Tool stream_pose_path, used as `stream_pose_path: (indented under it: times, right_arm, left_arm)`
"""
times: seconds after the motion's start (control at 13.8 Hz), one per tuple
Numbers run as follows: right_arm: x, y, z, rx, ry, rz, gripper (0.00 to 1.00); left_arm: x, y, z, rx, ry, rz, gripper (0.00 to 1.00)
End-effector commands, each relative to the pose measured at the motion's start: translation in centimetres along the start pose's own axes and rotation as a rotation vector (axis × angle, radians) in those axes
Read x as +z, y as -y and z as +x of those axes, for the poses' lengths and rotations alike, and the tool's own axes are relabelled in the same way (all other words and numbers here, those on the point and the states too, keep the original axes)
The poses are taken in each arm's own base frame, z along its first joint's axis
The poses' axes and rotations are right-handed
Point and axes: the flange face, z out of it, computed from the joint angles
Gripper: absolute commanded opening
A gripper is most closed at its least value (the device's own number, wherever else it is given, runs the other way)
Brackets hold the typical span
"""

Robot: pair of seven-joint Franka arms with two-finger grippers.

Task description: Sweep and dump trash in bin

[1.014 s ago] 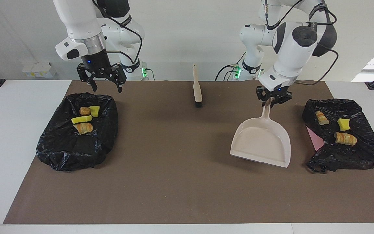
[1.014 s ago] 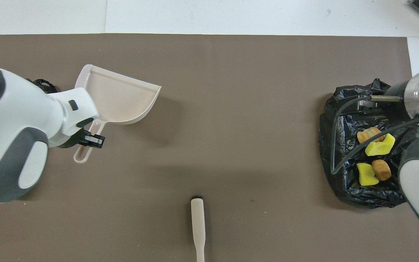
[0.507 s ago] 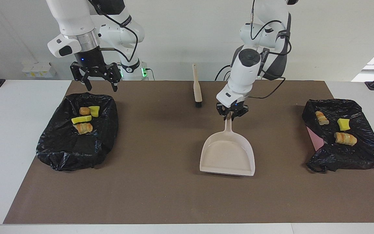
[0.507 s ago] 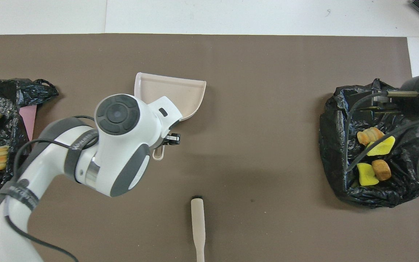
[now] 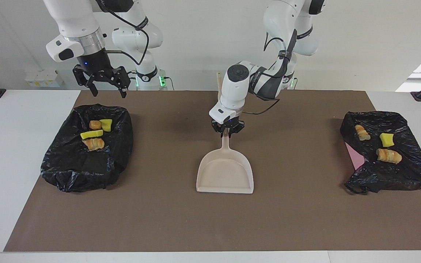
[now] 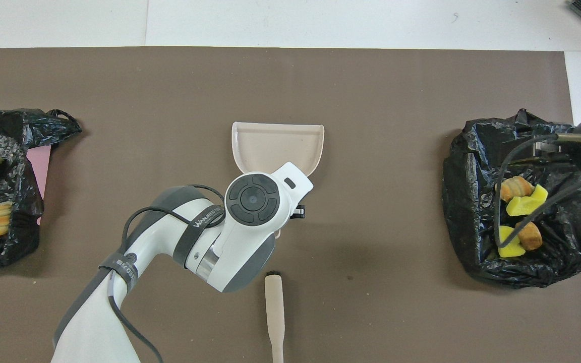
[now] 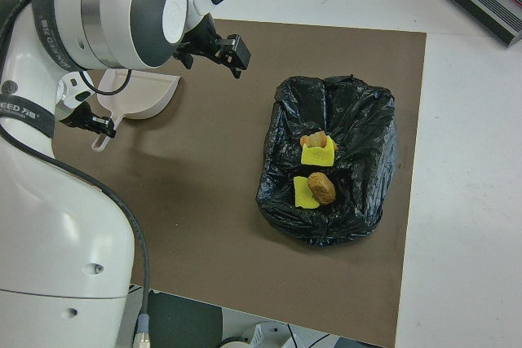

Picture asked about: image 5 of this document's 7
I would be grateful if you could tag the beige plastic dustpan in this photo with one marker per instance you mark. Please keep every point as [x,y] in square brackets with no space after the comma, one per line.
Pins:
[225,175]

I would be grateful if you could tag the brown table mat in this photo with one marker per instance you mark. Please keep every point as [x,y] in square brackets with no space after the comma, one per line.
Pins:
[196,226]

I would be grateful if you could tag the small beige sponge piece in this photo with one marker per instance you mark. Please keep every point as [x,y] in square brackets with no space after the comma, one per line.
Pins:
[362,132]

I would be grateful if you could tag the yellow sponge chunk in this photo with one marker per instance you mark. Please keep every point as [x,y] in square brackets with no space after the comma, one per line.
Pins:
[106,125]

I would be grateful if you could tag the black bag lined bin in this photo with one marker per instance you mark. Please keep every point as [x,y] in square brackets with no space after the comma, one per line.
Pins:
[86,168]

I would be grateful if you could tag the white power strip box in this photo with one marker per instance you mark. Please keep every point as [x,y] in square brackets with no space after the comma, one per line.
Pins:
[44,77]

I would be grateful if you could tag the notched yellow sponge piece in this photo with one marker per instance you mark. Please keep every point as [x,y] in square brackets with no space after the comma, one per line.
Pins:
[91,134]

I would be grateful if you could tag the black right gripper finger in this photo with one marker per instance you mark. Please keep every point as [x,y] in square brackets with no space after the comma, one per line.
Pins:
[123,83]
[91,84]

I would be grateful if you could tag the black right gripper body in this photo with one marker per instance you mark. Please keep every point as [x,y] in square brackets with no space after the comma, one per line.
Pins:
[93,62]

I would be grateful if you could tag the long beige sponge piece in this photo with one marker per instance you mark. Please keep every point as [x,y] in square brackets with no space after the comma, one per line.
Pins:
[389,156]

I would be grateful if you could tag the pink plastic bin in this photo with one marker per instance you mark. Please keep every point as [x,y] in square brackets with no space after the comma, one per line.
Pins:
[355,157]

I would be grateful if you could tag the orange tinted beige sponge piece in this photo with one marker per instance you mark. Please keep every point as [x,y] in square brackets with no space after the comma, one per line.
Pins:
[94,144]

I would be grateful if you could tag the brown sponge lump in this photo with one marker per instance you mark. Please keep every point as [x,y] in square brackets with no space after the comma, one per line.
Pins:
[95,125]

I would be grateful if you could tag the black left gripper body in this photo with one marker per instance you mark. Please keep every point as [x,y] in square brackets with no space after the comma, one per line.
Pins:
[228,125]

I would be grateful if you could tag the beige brush with black bristles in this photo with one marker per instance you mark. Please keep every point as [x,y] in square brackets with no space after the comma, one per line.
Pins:
[219,86]

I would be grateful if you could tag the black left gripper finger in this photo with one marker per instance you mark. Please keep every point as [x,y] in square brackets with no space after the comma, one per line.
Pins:
[217,130]
[238,130]

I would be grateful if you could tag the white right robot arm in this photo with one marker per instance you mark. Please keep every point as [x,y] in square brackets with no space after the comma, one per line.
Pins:
[75,22]

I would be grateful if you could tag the yellow sponge wedge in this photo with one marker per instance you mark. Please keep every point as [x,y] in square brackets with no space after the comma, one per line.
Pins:
[387,140]

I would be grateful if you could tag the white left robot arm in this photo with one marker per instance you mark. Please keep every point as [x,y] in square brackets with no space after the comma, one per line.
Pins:
[236,87]

